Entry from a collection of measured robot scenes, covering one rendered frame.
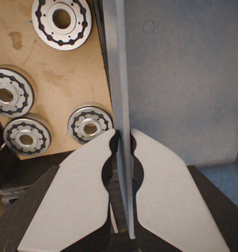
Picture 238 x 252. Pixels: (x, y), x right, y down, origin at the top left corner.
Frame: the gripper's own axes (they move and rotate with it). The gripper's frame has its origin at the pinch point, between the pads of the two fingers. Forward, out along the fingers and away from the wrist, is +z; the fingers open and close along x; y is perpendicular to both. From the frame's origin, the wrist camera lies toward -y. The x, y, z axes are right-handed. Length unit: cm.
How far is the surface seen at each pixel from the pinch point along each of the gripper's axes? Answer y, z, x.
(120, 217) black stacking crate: 54, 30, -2
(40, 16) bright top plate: -7.7, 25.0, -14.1
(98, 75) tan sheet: 3.4, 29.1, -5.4
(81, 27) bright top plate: -5.8, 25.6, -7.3
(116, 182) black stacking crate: 36.1, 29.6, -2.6
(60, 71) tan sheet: 2.1, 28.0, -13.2
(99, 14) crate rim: -7.5, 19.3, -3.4
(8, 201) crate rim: 27.9, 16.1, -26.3
